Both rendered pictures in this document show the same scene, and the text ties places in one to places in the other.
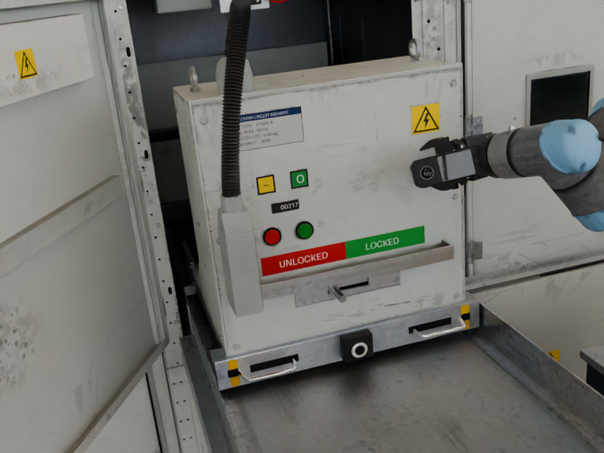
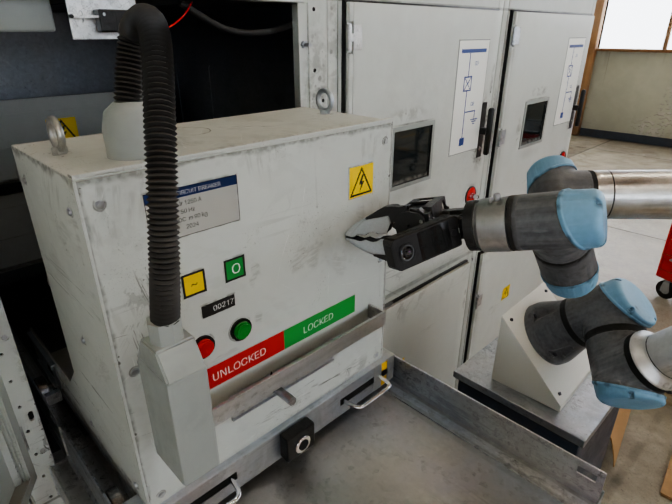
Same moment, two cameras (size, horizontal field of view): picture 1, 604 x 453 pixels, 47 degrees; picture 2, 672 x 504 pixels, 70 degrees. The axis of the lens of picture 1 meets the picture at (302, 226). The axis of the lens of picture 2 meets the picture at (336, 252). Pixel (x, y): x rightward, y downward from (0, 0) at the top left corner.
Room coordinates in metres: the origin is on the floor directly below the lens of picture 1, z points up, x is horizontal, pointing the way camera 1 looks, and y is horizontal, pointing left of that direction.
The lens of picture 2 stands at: (0.59, 0.16, 1.52)
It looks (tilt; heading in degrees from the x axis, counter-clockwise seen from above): 24 degrees down; 331
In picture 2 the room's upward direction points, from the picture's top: straight up
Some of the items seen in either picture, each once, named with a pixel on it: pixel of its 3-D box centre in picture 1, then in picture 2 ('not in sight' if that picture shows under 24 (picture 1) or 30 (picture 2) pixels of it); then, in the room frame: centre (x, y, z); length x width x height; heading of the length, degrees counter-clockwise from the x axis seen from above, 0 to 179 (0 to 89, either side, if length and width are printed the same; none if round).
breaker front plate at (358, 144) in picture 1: (343, 218); (283, 305); (1.17, -0.08, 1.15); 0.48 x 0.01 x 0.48; 105
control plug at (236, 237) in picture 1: (239, 258); (177, 400); (1.05, 0.11, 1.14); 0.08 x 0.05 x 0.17; 15
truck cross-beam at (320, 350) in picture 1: (350, 338); (284, 428); (1.18, -0.07, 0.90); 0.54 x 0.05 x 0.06; 105
